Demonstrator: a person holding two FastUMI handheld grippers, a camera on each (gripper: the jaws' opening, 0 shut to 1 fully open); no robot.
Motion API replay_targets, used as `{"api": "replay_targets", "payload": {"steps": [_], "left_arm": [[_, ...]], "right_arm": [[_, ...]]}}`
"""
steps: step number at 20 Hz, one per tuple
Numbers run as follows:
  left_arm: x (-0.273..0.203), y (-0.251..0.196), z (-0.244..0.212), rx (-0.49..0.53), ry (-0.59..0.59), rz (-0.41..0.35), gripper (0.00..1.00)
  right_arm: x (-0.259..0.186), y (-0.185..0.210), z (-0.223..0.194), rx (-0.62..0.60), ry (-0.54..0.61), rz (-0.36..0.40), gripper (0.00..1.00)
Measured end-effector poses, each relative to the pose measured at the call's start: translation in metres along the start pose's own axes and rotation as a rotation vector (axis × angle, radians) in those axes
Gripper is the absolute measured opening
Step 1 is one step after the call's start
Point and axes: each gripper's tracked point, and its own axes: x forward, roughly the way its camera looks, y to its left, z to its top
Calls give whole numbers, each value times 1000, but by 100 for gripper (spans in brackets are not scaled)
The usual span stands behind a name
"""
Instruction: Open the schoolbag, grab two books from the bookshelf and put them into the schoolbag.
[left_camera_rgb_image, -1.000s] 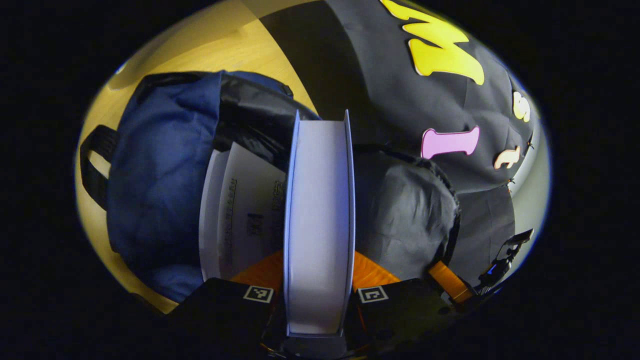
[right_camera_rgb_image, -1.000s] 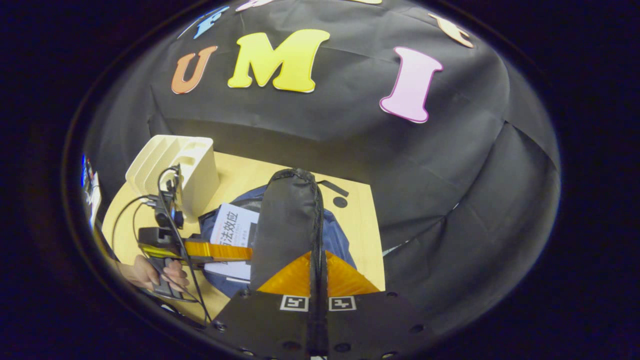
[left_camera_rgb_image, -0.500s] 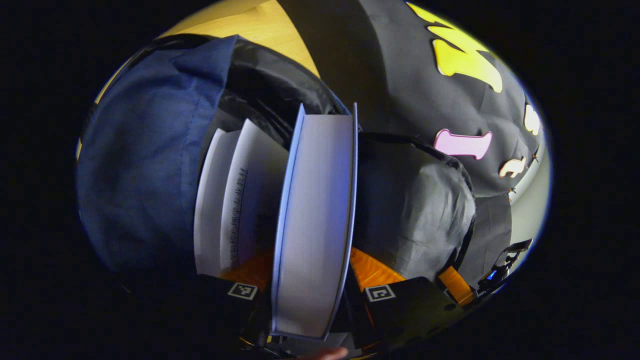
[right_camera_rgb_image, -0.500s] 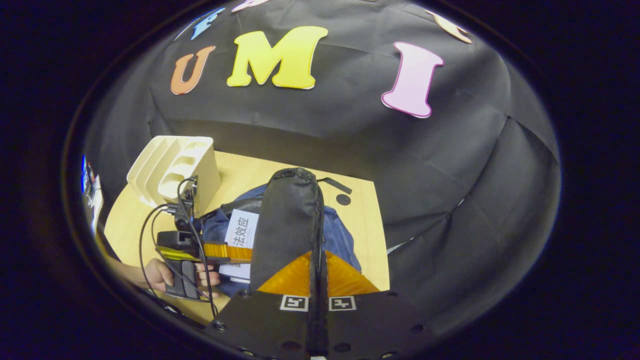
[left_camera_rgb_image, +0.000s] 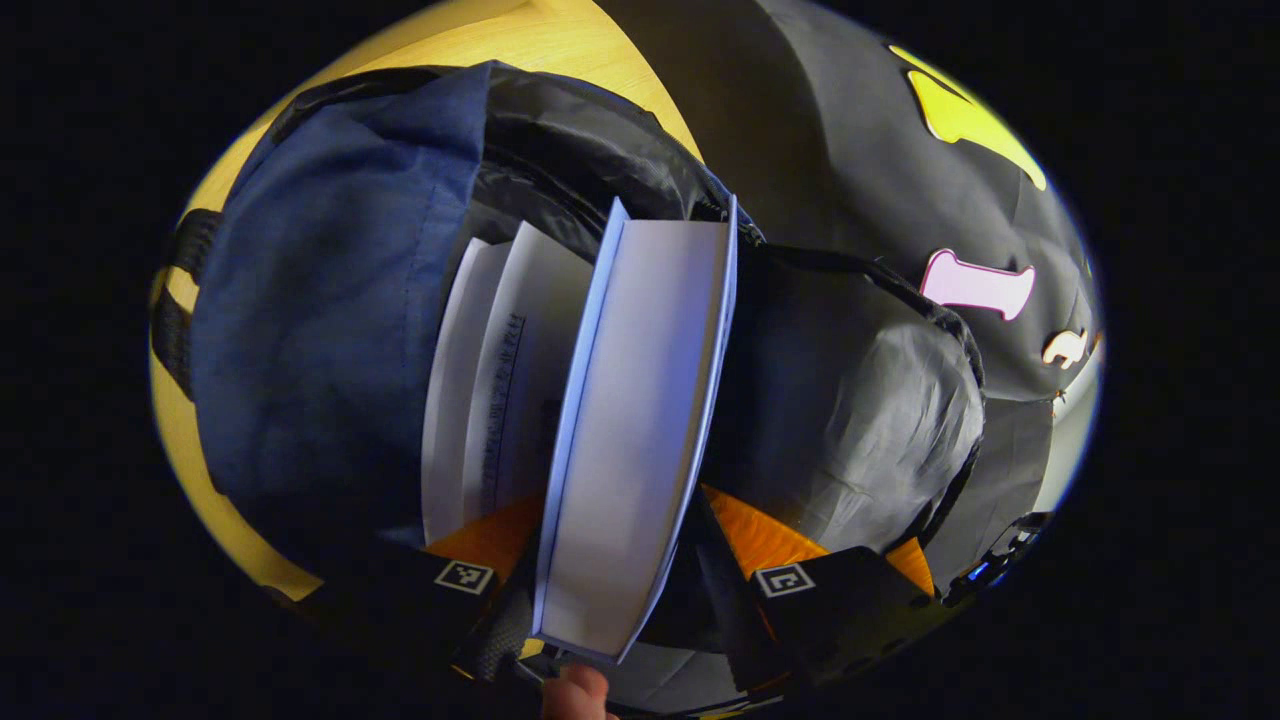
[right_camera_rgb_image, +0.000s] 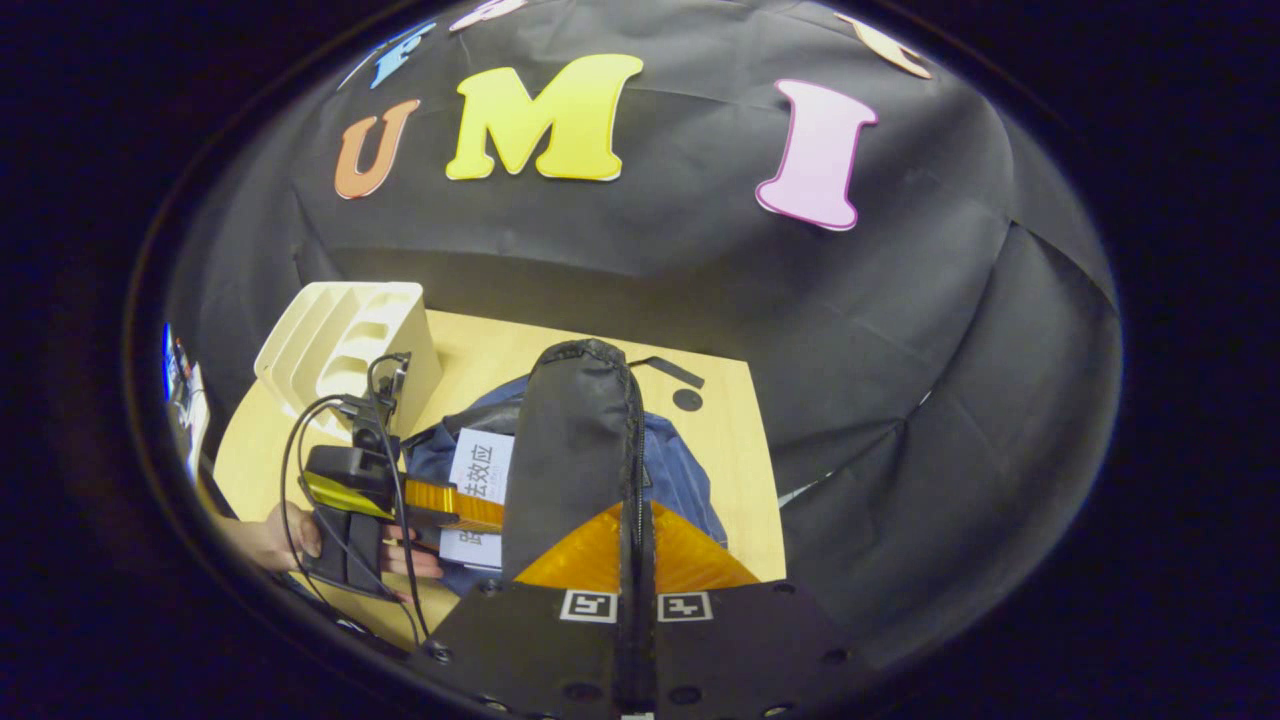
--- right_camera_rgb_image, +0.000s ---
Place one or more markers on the blue schoolbag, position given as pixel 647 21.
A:
pixel 575 440

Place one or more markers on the cream bookshelf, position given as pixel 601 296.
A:
pixel 340 340

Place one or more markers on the white side table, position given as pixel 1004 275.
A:
pixel 198 420

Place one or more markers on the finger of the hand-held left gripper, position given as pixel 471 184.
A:
pixel 455 505

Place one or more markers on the white book grey spine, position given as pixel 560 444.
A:
pixel 482 465

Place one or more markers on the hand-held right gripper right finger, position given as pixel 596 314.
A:
pixel 740 650

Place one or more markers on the black backdrop cloth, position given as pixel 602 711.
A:
pixel 900 350

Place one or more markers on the computer monitor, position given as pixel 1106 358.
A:
pixel 169 360

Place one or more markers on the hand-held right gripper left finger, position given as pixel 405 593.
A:
pixel 530 650

